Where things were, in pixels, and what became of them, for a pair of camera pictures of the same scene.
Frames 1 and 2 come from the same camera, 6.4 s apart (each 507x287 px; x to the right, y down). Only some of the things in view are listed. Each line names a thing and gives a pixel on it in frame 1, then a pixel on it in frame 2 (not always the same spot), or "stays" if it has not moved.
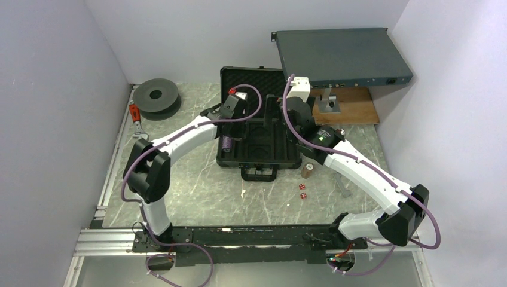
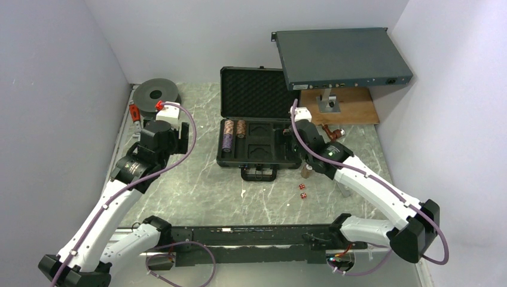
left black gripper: [241, 133] to [180, 145]
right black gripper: [272, 106] to [282, 139]
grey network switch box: [342, 58] stays
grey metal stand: [329, 103] stays
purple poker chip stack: [226, 144] stays
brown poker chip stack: [307, 170] stays
